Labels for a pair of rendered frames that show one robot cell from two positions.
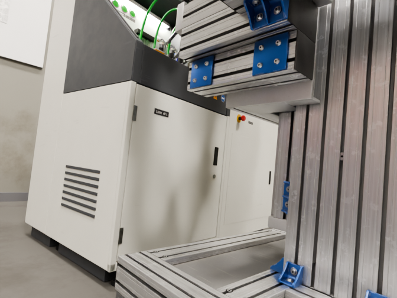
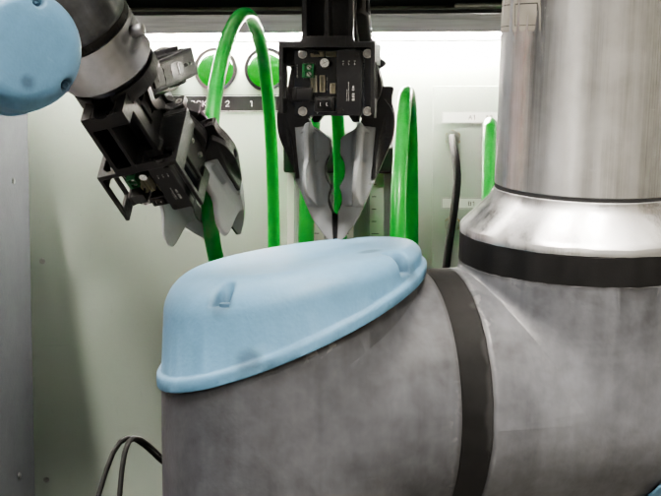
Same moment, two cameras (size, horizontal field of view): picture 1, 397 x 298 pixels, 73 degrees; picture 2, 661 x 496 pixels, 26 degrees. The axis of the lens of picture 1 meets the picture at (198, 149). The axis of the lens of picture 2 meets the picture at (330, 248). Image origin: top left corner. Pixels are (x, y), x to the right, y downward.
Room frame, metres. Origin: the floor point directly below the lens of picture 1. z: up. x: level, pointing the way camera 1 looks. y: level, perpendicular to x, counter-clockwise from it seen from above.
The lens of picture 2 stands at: (0.73, -0.97, 1.33)
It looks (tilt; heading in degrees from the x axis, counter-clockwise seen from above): 5 degrees down; 57
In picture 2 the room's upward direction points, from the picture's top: straight up
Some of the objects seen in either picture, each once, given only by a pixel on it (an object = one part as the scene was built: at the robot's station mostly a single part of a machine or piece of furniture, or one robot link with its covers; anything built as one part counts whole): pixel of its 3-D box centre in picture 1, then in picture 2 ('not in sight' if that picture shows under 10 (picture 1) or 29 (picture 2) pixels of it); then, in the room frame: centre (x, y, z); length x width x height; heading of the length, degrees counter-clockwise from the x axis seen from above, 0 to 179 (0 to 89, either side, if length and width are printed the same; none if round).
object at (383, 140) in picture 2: not in sight; (363, 122); (1.37, -0.06, 1.32); 0.05 x 0.02 x 0.09; 141
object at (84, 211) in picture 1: (143, 177); not in sight; (1.46, 0.28, 0.39); 0.70 x 0.58 x 0.79; 141
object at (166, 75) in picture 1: (189, 86); not in sight; (1.29, 0.08, 0.87); 0.62 x 0.04 x 0.16; 141
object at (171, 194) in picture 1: (182, 174); not in sight; (1.28, 0.06, 0.44); 0.65 x 0.02 x 0.68; 141
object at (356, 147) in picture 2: not in sight; (353, 182); (1.35, -0.07, 1.28); 0.06 x 0.03 x 0.09; 51
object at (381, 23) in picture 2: (137, 6); (280, 25); (1.61, 0.46, 1.43); 0.54 x 0.03 x 0.02; 141
